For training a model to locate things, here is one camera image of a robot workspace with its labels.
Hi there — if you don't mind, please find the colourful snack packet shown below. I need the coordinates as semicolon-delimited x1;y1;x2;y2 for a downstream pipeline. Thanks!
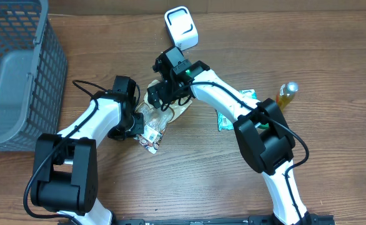
134;125;165;154

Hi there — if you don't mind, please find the brown Pantree bag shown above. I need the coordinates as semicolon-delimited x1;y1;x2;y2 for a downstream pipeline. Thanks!
136;93;192;142

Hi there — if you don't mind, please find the green wet wipes pack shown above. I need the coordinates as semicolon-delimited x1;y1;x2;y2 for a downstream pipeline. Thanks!
217;111;234;131

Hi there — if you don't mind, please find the yellow Vim dish soap bottle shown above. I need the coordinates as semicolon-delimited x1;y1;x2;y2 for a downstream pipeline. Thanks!
275;81;299;111

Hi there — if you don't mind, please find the green Kleenex tissue pack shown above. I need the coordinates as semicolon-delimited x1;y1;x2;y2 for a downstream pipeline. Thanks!
239;89;257;99

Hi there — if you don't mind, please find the green lid white jar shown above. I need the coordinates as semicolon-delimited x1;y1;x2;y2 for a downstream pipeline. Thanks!
258;124;269;130

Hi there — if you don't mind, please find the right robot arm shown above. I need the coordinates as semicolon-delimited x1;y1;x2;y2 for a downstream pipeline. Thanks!
147;47;309;224

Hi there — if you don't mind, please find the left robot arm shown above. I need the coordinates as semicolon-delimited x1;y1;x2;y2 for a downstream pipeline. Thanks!
23;76;144;224

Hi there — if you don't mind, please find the white barcode scanner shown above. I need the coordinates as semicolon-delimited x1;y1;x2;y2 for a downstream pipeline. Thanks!
164;6;199;51

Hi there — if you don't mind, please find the grey plastic mesh basket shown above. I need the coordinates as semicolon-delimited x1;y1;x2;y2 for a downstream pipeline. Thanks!
0;0;67;151

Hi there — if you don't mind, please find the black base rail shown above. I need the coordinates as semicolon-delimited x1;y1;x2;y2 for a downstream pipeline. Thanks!
111;214;336;225

